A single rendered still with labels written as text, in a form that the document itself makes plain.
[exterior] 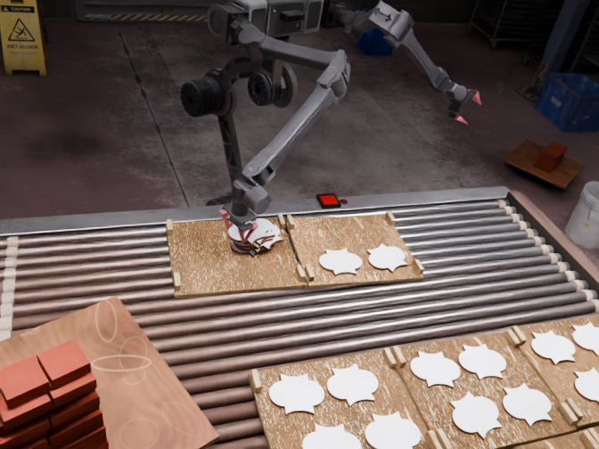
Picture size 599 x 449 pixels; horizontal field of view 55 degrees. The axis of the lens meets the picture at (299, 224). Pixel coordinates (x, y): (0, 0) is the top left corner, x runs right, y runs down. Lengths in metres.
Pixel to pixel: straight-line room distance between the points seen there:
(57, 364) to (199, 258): 0.87
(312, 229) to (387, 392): 0.70
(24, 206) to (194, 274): 2.05
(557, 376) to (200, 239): 1.18
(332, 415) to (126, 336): 0.56
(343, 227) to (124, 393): 1.04
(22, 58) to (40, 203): 1.77
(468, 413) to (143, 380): 0.84
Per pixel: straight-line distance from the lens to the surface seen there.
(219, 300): 1.79
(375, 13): 2.14
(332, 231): 2.08
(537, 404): 1.78
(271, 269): 1.88
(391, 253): 2.04
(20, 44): 5.20
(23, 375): 1.12
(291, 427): 1.51
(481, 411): 1.69
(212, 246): 1.94
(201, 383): 1.59
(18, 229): 2.08
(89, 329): 1.56
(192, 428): 1.37
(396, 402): 1.62
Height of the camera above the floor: 2.20
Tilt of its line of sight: 37 degrees down
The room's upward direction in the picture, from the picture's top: 11 degrees clockwise
